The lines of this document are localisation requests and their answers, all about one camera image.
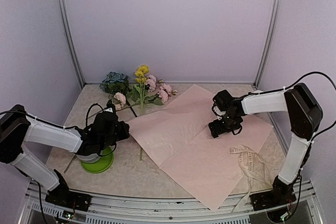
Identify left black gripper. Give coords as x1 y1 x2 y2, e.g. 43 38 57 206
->
100 120 130 150

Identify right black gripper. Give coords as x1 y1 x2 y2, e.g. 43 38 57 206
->
209 112 241 137

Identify pale pink fake flower stem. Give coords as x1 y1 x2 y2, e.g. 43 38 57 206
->
86 92 127 119

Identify blue fake flower bunch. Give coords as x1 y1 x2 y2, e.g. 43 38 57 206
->
99 71 137 117

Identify pink wrapping paper sheet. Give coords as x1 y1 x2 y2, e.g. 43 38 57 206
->
129 85 272 211

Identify pink fake rose stem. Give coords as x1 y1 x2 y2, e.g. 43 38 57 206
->
144 74 178 105

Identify yellow fake flower stem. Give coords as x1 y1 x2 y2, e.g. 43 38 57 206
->
130 64 164 161

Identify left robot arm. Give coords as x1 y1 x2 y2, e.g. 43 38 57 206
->
1 104 130 206

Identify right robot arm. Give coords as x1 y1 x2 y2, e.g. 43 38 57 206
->
208 83 323 205

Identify green plastic plate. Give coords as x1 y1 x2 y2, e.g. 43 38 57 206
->
80 147 114 174

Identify white ceramic bowl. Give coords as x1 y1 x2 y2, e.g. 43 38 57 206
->
76 153 101 164

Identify beige printed ribbon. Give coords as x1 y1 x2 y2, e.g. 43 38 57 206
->
229 145 272 212

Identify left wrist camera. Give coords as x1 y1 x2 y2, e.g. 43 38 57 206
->
104 103 116 114

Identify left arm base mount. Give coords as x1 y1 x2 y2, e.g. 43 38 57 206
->
45 190 92 212

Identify right aluminium frame post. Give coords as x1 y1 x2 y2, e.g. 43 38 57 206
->
252 0 286 89

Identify aluminium frame post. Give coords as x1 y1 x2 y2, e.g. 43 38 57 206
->
252 0 286 89
57 0 86 89

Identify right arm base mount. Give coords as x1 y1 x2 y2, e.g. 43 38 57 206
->
250 190 296 211

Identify front aluminium rail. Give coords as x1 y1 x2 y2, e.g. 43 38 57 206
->
18 181 325 223

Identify left aluminium frame post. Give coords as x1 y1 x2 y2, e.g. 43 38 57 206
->
57 0 86 89

